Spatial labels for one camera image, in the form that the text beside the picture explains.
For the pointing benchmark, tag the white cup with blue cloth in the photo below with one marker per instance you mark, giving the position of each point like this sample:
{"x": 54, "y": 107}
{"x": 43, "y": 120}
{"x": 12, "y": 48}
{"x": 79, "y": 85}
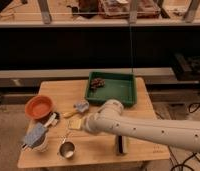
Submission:
{"x": 36, "y": 139}

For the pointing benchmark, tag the orange plastic bowl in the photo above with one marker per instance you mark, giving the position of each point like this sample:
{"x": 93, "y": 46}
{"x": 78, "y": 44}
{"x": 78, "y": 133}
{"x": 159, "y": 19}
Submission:
{"x": 38, "y": 107}

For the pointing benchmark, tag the white black handled utensil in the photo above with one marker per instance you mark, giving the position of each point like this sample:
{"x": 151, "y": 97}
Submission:
{"x": 54, "y": 118}

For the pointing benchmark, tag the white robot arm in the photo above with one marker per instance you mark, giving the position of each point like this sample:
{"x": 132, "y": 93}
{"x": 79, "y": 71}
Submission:
{"x": 183, "y": 134}

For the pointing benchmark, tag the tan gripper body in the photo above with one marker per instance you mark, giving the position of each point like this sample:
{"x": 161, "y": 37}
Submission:
{"x": 75, "y": 124}

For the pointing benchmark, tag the wooden table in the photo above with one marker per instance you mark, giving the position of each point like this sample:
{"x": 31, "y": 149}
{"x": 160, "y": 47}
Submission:
{"x": 90, "y": 150}

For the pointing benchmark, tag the green plastic tray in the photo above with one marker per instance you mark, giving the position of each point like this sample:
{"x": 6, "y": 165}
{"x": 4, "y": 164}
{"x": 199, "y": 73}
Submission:
{"x": 119, "y": 86}

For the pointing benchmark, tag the small metal cup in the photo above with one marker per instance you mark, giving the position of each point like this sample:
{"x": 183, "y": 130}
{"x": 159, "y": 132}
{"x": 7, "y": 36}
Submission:
{"x": 67, "y": 148}

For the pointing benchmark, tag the black bristle scrub brush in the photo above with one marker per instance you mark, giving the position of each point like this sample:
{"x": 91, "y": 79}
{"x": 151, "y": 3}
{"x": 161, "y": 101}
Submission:
{"x": 121, "y": 145}

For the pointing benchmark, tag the brown pinecone object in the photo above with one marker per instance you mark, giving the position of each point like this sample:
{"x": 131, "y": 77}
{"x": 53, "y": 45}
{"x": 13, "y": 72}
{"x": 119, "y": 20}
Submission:
{"x": 96, "y": 83}

